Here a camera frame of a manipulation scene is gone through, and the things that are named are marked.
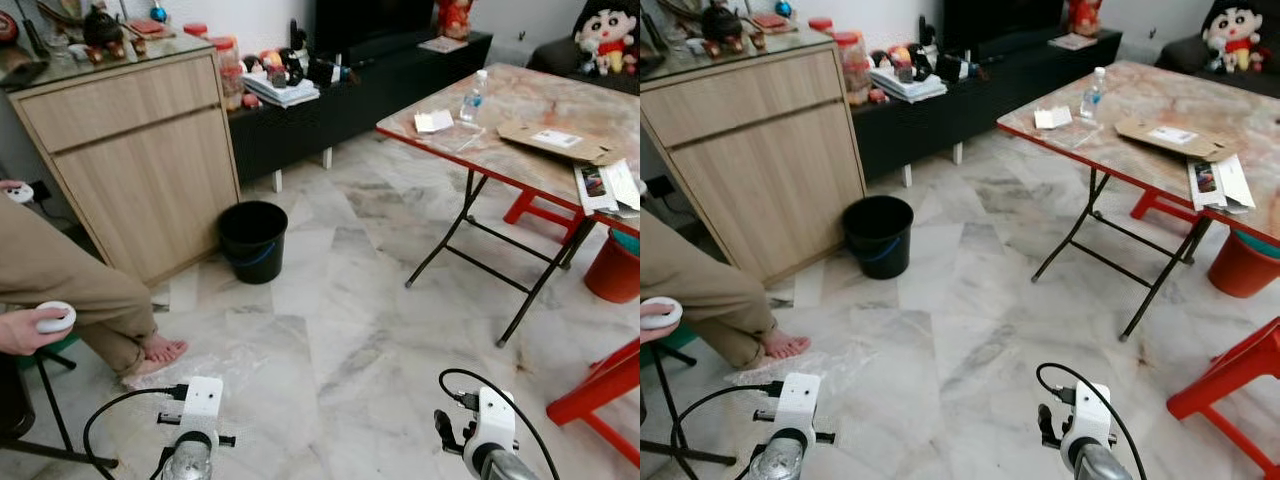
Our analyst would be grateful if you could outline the black low TV bench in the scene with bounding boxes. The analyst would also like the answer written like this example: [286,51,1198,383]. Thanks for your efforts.
[228,30,493,191]
[852,28,1123,188]

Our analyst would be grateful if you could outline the clear jar with red lid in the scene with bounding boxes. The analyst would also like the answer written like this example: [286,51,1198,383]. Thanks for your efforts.
[833,32,873,106]
[210,37,246,111]

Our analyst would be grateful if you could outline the black television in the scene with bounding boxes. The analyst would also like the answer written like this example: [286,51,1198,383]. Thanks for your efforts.
[942,0,1067,56]
[315,0,441,57]

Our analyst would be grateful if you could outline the person's leg in khaki trousers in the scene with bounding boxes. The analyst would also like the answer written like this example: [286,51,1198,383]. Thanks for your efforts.
[0,195,189,377]
[640,208,813,371]

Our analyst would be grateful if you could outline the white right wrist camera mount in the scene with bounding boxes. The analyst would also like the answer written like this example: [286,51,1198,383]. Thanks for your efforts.
[1060,382,1113,467]
[462,387,518,471]

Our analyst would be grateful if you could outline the stack of white books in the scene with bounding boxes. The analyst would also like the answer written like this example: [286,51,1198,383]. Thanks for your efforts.
[243,72,321,109]
[870,68,948,104]

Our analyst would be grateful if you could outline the red ornament figurine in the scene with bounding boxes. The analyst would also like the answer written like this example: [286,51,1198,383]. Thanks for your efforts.
[1065,0,1101,39]
[435,0,473,41]

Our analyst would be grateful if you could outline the black sofa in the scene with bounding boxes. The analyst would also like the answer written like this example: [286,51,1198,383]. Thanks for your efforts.
[1155,35,1280,98]
[527,38,641,93]

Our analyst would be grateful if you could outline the cartoon boy plush doll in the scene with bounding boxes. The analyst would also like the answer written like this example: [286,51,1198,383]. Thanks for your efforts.
[1202,0,1266,73]
[574,0,639,76]

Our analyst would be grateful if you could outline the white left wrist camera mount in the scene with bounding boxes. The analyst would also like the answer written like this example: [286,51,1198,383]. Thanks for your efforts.
[180,377,225,437]
[775,373,821,437]

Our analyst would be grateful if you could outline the black plastic bucket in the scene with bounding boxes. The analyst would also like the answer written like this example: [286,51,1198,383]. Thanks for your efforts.
[842,195,915,280]
[218,201,289,285]

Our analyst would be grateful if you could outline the light wooden cabinet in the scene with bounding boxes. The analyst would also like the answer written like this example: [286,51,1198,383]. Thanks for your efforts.
[5,45,241,287]
[640,45,867,285]

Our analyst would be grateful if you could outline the white printed leaflet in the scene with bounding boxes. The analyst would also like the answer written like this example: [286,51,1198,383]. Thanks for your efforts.
[574,158,641,217]
[1187,154,1256,214]

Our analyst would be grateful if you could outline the red plastic bucket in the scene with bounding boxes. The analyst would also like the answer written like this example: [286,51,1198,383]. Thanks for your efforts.
[584,228,641,304]
[1207,228,1280,299]

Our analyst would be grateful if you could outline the red plastic stool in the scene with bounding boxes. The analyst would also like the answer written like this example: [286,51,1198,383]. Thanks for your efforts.
[546,338,641,469]
[503,188,586,242]
[1167,318,1280,476]
[1131,188,1201,224]

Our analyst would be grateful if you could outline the flat brown cardboard box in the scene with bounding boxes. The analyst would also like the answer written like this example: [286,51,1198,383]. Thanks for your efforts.
[497,120,621,166]
[1115,118,1241,163]

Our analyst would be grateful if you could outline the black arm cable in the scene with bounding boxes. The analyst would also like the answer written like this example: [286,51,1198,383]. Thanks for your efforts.
[1036,362,1148,480]
[672,381,785,480]
[83,385,189,473]
[440,368,561,480]

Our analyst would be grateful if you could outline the marble-print folding table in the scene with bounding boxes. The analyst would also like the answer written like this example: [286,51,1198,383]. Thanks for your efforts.
[377,64,641,348]
[997,60,1280,342]

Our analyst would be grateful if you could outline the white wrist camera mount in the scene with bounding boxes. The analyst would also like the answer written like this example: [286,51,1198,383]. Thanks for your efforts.
[1060,382,1113,467]
[775,373,821,437]
[180,377,225,437]
[462,387,518,471]

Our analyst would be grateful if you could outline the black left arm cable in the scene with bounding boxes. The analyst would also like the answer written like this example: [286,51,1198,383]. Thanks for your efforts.
[672,381,785,480]
[83,385,189,473]

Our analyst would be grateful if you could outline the clear plastic water bottle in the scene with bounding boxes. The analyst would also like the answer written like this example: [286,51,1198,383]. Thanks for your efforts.
[1080,67,1108,122]
[460,69,489,126]

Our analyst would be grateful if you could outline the dark brown figurine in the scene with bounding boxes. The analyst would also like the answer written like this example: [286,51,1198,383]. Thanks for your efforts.
[702,3,744,57]
[82,5,127,61]

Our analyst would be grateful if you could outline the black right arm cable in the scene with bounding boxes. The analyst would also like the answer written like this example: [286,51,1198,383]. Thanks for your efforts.
[1036,362,1148,480]
[440,368,561,480]

